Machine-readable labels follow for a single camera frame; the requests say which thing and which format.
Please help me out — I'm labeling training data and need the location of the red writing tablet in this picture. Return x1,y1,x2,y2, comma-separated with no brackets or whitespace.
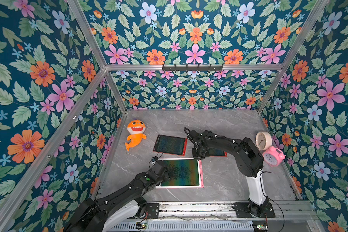
209,148,227,157
153,135,187,156

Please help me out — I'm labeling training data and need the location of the right red writing tablet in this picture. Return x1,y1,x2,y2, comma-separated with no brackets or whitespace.
209,148,227,157

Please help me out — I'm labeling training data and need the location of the left red writing tablet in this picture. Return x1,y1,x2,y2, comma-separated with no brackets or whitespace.
153,135,187,156

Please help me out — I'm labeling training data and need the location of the beige round clock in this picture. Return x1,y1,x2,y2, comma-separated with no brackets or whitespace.
255,131,272,150

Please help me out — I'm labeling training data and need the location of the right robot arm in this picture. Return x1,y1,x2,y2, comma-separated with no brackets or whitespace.
184,127,269,217

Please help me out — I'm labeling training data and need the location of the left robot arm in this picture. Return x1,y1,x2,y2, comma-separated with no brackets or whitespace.
64,160,170,232

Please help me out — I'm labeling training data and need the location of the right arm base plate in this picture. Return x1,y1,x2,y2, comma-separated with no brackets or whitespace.
232,203,276,218

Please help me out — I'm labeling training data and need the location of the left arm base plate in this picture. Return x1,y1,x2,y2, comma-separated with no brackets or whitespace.
134,203,160,219

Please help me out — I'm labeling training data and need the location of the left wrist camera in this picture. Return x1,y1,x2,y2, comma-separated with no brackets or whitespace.
151,156,159,164

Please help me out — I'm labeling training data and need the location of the aluminium front rail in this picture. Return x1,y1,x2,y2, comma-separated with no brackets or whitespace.
156,200,319,220

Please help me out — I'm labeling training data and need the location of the pink alarm clock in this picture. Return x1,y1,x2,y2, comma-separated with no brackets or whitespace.
262,146,286,167

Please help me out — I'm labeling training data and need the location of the pink white writing tablet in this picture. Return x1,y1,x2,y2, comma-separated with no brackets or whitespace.
156,158,204,189

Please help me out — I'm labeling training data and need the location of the black hook rail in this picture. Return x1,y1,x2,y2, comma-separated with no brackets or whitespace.
161,64,223,72

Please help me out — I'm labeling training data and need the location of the white vent grille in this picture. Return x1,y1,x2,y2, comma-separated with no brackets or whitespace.
108,221,254,232

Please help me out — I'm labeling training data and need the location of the orange shark plush toy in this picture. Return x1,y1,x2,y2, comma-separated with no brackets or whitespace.
125,119,147,151

